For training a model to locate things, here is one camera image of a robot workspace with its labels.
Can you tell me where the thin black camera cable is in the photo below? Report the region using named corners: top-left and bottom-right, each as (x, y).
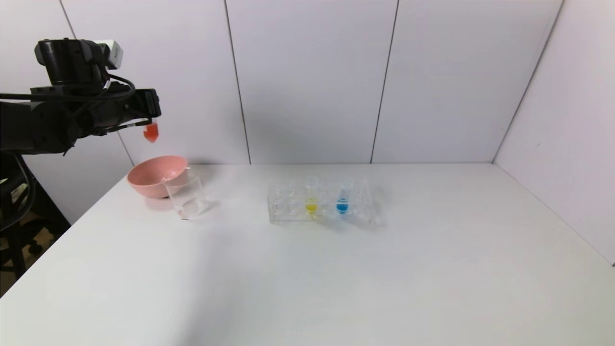
top-left (98, 72), bottom-right (136, 102)

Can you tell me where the clear glass beaker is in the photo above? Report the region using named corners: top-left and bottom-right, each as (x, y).
top-left (164, 167), bottom-right (211, 222)

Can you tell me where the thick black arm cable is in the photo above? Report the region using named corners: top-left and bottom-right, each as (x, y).
top-left (0, 153), bottom-right (37, 232)

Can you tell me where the pink bowl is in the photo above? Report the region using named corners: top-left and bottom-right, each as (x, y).
top-left (127, 155), bottom-right (189, 200)

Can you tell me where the black chair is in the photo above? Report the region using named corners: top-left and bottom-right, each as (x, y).
top-left (0, 173), bottom-right (70, 284)

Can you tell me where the test tube with yellow pigment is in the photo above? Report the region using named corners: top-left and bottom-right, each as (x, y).
top-left (303, 175), bottom-right (320, 218)

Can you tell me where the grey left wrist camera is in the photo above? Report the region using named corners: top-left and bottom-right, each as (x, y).
top-left (95, 39), bottom-right (124, 70)

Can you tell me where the clear acrylic test tube rack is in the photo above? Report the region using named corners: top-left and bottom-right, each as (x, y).
top-left (268, 176), bottom-right (374, 226)

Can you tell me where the test tube with blue pigment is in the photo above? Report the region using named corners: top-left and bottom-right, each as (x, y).
top-left (335, 176), bottom-right (351, 216)

